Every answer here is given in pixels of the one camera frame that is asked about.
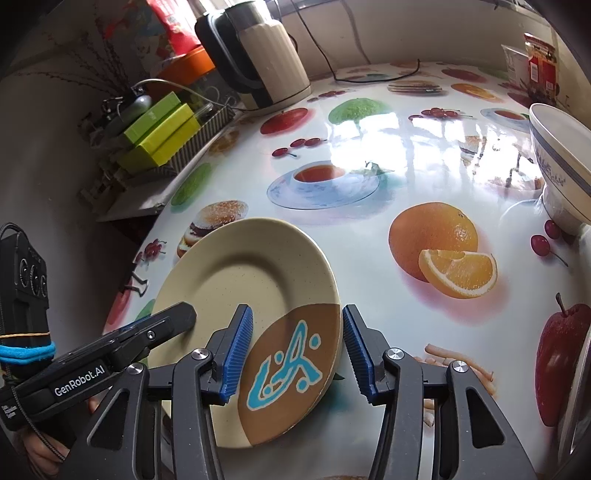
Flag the black binder clip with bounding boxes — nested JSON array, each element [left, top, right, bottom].
[[119, 271, 149, 297]]

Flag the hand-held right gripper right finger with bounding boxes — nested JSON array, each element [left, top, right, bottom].
[[342, 304, 539, 480]]

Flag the grey ribbed basket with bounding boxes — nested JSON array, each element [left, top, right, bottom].
[[115, 104, 236, 178]]

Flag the beige plate with brown patch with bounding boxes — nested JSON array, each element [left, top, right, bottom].
[[148, 217, 343, 449]]

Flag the large white blue-striped bowl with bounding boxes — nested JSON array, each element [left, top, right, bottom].
[[529, 102, 591, 236]]

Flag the glass jar with red label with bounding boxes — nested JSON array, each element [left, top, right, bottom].
[[524, 32, 559, 104]]

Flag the dark green box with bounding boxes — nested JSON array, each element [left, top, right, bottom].
[[124, 91, 182, 144]]

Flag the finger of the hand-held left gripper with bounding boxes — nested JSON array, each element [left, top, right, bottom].
[[111, 302, 198, 366], [102, 315, 156, 339]]

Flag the black power cable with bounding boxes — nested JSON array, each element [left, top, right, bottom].
[[293, 0, 422, 85]]

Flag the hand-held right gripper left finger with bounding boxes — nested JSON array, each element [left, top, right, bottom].
[[58, 303, 254, 480]]

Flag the red printed bag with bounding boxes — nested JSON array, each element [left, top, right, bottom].
[[145, 0, 201, 56]]

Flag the grey oval device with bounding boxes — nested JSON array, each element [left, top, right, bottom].
[[117, 95, 153, 121]]

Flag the cream electric kettle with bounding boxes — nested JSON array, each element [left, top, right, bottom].
[[194, 0, 311, 112]]

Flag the stainless steel basin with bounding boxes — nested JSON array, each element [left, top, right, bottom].
[[556, 309, 591, 467]]

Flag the clear plastic cup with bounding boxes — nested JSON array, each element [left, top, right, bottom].
[[501, 44, 529, 86]]

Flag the orange box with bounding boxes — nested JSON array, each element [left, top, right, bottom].
[[154, 46, 218, 88]]

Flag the person's left hand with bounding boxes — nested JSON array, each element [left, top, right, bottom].
[[22, 431, 71, 478]]

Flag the flat grey board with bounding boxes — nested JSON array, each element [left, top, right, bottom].
[[78, 152, 181, 223]]

